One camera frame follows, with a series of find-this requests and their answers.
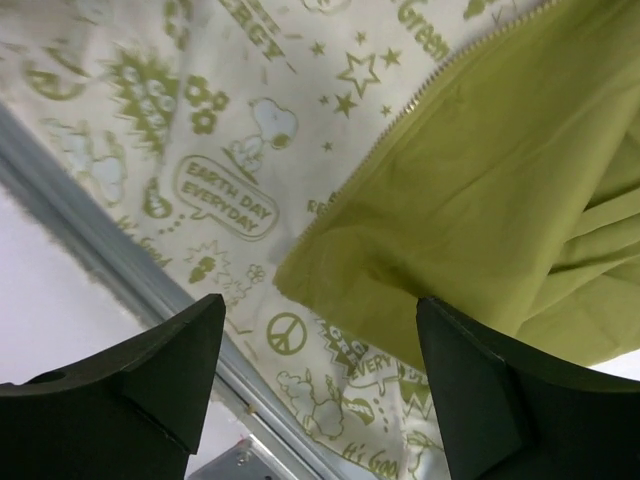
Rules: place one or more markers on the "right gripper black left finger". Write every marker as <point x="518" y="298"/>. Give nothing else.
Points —
<point x="133" y="411"/>

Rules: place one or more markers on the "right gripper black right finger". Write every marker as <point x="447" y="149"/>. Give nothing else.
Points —
<point x="507" y="410"/>

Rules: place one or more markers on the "olive green hooded jacket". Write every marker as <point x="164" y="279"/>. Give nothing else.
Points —
<point x="323" y="164"/>

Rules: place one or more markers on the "aluminium frame rail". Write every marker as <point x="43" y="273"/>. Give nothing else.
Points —
<point x="248" y="433"/>

